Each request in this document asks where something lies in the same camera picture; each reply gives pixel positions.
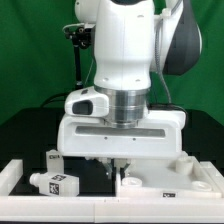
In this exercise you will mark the white front fence bar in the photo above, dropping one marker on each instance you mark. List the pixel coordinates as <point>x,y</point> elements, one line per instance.
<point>111,210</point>

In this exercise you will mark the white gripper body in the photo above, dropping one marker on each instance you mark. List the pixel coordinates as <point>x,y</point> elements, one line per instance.
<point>102,123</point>

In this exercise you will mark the white fence bar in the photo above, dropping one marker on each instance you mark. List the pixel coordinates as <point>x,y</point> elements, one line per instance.
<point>111,210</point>
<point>214,176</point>
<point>10,176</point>

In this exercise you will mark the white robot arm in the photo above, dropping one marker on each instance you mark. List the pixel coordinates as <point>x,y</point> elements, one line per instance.
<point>130,42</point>

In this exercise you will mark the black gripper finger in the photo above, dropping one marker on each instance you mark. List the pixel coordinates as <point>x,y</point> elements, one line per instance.
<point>108,168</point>
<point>124,169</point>

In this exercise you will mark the white left fence bar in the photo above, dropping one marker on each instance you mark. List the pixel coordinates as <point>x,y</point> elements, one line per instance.
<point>10,176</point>

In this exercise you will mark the white square table top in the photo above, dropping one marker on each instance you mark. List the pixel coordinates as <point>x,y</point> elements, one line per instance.
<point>165,178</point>

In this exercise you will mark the white right fence bar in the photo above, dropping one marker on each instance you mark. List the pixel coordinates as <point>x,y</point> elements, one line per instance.
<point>214,176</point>

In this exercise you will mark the black camera on stand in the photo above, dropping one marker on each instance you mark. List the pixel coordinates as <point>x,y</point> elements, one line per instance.
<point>80,34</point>

